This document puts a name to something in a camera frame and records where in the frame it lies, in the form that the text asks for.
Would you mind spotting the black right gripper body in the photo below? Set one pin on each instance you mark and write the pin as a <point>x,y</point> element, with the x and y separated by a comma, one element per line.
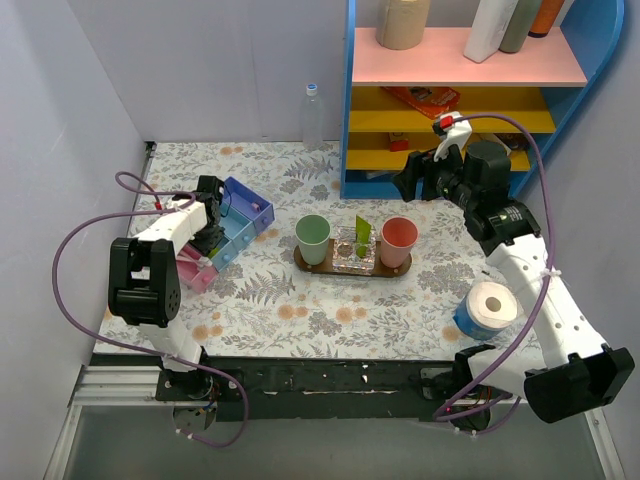
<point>430,176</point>

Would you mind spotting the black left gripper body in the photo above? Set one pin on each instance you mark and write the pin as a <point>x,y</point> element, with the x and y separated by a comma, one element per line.
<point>213,215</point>

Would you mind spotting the pink plastic cup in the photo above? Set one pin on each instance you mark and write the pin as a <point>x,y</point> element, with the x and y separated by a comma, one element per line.
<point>398,236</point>

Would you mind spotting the lime green toothpaste tube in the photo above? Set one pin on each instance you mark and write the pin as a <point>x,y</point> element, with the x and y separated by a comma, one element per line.
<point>363,232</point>

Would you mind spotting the green plastic cup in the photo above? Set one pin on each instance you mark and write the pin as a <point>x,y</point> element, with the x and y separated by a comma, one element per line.
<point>313,235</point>

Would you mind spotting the clear textured toothbrush holder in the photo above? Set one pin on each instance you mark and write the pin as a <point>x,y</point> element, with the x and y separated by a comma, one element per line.
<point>344,258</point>

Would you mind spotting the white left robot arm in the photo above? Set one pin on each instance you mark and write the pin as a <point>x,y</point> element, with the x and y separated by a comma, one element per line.
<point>144,285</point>

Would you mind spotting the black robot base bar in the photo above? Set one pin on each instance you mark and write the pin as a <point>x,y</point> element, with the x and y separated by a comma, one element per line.
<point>304,388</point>

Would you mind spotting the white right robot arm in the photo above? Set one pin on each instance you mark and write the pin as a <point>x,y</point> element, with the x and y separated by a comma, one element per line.
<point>558,362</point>

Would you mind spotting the oval wooden tray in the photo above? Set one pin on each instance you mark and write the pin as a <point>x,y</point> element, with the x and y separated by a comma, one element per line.
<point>325,268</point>

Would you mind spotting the red small box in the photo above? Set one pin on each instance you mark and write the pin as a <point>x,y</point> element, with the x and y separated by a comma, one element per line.
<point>398,141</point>

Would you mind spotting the purple drawer box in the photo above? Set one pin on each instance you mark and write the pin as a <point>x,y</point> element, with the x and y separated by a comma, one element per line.
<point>249,203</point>

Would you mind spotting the white brown flat box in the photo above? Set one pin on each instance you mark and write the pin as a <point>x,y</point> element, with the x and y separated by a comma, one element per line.
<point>512,141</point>

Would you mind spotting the light blue drawer box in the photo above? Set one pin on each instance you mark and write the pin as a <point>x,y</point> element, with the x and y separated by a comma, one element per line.
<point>239,229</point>

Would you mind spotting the red orange snack box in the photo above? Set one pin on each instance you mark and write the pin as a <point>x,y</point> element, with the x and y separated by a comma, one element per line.
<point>429,101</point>

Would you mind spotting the blue wooden shelf unit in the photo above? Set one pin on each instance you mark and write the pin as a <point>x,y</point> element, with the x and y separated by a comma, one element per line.
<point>542,86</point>

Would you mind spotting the pink drawer box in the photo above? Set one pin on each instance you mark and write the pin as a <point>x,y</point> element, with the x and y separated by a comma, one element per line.
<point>195,271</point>

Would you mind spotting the clear plastic water bottle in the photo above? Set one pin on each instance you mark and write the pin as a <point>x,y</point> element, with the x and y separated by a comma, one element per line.
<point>312,118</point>

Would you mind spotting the toilet paper roll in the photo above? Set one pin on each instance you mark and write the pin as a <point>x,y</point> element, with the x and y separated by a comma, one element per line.
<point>486,310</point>

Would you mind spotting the beige paper towel roll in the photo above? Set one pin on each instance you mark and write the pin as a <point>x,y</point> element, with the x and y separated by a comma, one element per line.
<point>401,23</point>

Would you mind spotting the grey green bottle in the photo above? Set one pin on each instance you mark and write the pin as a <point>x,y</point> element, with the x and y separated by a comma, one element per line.
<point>519,26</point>

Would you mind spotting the white tall bottle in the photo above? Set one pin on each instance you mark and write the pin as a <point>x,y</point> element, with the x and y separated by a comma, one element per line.
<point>489,26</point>

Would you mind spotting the orange bottle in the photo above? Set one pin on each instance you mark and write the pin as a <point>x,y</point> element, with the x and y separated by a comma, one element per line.
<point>545,18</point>

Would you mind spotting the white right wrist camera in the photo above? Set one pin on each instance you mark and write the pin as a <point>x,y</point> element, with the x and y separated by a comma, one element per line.
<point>452,130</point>

